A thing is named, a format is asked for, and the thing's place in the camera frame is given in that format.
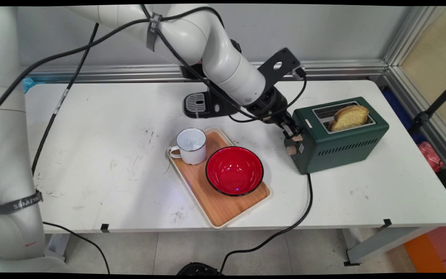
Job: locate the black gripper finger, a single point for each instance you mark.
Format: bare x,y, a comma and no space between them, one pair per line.
288,132
293,123

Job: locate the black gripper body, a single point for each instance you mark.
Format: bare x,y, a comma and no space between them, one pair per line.
271,104

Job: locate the beige toaster lever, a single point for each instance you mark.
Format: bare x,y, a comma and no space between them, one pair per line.
299,137

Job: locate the toasted bread slice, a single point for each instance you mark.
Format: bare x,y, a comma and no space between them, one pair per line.
349,118

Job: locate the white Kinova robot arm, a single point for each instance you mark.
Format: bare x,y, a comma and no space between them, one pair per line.
227,66

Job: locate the beige toaster knob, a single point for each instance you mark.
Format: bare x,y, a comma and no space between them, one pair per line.
291,150

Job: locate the dark green toaster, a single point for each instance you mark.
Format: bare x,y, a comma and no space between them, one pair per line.
339,149

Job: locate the red bowl with black rim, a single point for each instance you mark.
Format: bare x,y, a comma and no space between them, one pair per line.
234,170

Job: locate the black coffee machine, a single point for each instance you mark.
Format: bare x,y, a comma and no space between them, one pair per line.
199,104

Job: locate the white enamel mug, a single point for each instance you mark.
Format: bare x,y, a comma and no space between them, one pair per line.
192,149

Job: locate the wooden tray with cream rim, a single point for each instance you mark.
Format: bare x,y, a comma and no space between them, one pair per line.
223,207

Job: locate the blue floor object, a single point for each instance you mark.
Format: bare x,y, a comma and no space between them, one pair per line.
399,110

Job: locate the black tape piece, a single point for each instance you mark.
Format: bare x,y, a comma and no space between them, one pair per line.
104,228
386,223

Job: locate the red plastic bag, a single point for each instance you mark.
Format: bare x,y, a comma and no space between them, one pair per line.
431,155

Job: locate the black tripod stand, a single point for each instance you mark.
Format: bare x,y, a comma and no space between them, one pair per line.
434,106

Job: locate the grey table leg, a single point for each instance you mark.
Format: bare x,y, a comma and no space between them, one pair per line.
381,242

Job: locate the black round floor object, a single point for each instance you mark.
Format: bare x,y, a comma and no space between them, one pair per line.
198,269

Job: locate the orange box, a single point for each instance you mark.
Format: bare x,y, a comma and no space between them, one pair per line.
432,252

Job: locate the light blue tape piece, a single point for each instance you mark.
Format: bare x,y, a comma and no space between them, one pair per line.
28,83

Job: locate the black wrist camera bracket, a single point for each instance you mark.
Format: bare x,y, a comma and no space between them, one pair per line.
281,64

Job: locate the aluminium back frame rail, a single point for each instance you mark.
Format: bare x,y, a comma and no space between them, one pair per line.
343,69

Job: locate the aluminium side frame rail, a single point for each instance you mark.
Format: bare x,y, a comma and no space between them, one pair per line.
420,112

